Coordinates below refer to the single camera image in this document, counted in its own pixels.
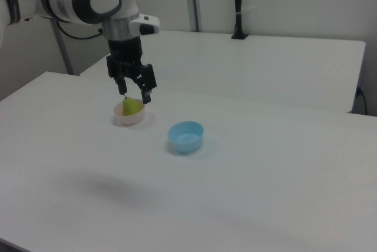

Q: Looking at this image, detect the black cable with blue plug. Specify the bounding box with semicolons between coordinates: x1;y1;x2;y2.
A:
354;86;369;116

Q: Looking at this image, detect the blue plastic bowl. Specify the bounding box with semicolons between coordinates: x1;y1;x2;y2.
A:
167;120;205;155

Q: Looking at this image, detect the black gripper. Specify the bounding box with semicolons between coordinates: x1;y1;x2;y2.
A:
105;36;157;105

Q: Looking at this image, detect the green pear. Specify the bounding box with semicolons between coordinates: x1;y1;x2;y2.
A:
123;96;142;117

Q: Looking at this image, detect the pink plastic bowl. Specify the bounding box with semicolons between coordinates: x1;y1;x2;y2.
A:
113;100;146;127

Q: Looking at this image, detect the grey metal frame leg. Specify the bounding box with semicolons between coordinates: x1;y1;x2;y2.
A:
50;19;75;76

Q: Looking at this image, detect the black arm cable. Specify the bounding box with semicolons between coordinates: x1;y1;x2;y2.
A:
55;18;104;41

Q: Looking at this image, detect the black velcro strap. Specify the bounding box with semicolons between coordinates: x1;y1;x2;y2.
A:
0;0;22;26

